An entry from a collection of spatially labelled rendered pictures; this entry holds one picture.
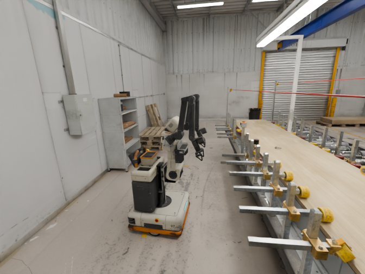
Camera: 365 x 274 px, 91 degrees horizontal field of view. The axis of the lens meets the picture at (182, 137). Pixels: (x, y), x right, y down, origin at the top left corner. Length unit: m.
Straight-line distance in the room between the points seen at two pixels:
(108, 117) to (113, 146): 0.61
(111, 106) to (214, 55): 6.99
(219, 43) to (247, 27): 1.41
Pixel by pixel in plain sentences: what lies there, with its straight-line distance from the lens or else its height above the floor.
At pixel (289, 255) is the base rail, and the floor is 0.70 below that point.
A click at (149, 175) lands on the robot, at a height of 0.78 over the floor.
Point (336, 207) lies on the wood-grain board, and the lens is 1.64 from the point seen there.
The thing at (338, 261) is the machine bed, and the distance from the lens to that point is 1.47.
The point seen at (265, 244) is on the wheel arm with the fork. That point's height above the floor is 0.95.
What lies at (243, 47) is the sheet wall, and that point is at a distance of 10.10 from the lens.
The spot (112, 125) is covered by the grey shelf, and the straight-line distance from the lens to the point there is 3.91.
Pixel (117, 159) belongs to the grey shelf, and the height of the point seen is 0.30.
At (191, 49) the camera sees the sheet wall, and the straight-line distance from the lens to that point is 9.98.
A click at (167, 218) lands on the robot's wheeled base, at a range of 2.27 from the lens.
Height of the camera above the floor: 1.69
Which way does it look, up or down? 15 degrees down
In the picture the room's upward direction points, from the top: 2 degrees counter-clockwise
